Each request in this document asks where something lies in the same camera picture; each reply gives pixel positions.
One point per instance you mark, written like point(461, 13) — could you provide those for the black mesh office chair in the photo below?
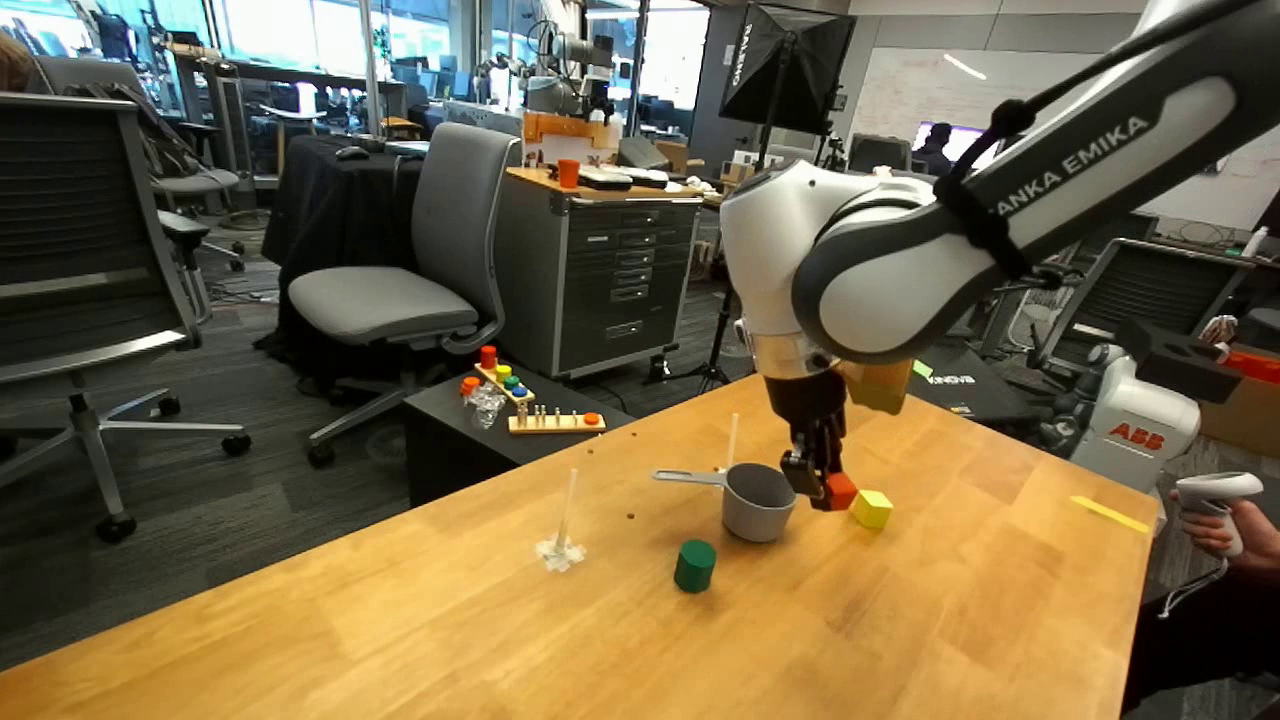
point(82, 200)

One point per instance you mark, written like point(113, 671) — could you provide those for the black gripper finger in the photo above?
point(834, 459)
point(802, 478)

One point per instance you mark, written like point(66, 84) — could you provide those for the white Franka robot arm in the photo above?
point(864, 264)

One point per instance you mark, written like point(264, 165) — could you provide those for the black softbox on stand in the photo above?
point(786, 64)

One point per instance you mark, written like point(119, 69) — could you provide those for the operator hand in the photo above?
point(1240, 533)

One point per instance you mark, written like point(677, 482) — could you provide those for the black cloth covered table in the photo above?
point(334, 212)

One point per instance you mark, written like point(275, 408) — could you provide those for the operator dark clothed body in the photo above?
point(1200, 642)

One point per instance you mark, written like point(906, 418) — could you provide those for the orange and white box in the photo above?
point(565, 132)

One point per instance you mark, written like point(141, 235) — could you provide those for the grey mug cup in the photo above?
point(760, 515)

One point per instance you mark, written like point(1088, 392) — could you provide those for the black case white label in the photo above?
point(987, 397)

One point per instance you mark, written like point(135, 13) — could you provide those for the dark swivel chair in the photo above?
point(184, 226)

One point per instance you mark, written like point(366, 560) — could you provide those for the clear plastic bag toy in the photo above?
point(483, 407)

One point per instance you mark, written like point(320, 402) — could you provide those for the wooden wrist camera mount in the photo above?
point(883, 387)

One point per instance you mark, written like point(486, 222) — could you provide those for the black mesh panel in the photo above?
point(1147, 292)

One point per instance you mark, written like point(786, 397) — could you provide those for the clear plastic stick stand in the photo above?
point(560, 552)

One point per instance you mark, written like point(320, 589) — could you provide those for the yellow cube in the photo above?
point(871, 515)

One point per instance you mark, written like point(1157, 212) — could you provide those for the cardboard box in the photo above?
point(1247, 423)

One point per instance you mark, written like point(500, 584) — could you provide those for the red object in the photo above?
point(1256, 364)

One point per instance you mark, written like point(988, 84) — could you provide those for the colourful toy xylophone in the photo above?
point(504, 380)

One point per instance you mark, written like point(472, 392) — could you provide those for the purple lit screen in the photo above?
point(970, 140)

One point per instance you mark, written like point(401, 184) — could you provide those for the orange cup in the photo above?
point(570, 175)

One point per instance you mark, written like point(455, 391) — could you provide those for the black flat device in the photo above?
point(624, 175)

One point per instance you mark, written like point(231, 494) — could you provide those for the yellow tape strip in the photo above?
point(1109, 515)

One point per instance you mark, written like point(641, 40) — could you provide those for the red cube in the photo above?
point(843, 494)

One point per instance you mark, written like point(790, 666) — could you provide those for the wooden peg board toy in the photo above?
point(554, 425)

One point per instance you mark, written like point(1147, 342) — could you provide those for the white ABB robot base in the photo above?
point(1127, 425)

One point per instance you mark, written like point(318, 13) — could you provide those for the cluttered background desk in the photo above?
point(240, 94)

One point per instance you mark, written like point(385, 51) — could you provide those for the green cube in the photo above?
point(692, 570)

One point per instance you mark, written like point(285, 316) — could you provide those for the grey metal drawer cabinet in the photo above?
point(593, 281)

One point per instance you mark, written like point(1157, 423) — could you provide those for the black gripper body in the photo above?
point(805, 402)

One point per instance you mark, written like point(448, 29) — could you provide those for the light grey cushioned office chair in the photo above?
point(382, 301)

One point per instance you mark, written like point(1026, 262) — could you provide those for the white VR controller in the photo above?
point(1222, 488)

